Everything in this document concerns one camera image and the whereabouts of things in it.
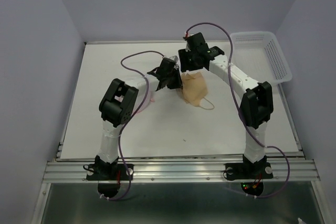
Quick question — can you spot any beige bra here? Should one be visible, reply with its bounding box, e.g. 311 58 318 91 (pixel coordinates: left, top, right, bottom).
181 72 215 110

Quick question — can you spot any white mesh laundry bag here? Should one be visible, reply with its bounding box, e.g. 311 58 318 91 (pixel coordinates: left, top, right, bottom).
133 90 155 113

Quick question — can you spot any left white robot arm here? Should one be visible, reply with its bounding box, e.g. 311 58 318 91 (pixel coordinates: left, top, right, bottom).
94 56 182 179

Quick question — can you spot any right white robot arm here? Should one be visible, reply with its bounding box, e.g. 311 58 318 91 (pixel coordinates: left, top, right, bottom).
178 33 274 177

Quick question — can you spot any white plastic basket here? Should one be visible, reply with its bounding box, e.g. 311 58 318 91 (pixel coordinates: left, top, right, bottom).
230 31 292 86

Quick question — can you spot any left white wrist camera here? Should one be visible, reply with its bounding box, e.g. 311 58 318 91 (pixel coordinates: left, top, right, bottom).
168 56 179 64

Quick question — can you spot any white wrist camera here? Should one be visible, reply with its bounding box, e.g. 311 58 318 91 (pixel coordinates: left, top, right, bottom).
183 33 194 51
168 56 179 64

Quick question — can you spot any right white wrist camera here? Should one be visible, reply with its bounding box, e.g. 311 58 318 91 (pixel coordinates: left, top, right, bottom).
183 33 194 51

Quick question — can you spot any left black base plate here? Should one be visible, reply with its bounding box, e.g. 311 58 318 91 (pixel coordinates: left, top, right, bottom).
83 155 135 198

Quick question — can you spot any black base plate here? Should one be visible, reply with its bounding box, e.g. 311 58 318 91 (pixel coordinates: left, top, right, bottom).
223 155 274 197
83 155 135 198

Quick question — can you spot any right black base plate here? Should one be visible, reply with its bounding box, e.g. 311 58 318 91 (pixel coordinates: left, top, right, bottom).
223 155 274 197

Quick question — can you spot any aluminium rail frame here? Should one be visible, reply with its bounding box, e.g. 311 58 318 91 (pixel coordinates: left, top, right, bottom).
31 40 329 224

